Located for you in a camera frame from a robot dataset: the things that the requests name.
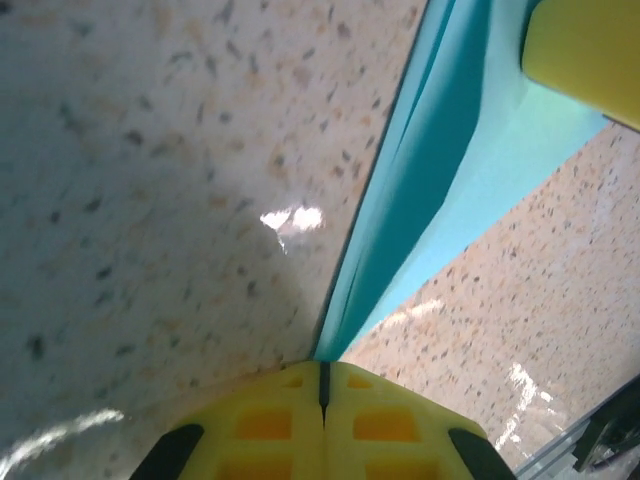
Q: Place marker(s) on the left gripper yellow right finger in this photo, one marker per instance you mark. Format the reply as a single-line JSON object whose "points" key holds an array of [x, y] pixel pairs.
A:
{"points": [[390, 400]]}

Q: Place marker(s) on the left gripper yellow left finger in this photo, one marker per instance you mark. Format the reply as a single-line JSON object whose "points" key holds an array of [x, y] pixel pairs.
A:
{"points": [[270, 400]]}

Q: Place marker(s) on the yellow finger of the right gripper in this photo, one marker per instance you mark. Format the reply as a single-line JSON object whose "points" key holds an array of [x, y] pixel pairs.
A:
{"points": [[590, 50]]}

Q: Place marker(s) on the light blue paper sheet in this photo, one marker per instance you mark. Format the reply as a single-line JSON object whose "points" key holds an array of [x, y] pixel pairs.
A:
{"points": [[450, 150]]}

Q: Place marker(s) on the aluminium mounting rail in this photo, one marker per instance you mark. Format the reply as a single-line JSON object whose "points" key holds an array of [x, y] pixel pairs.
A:
{"points": [[550, 457]]}

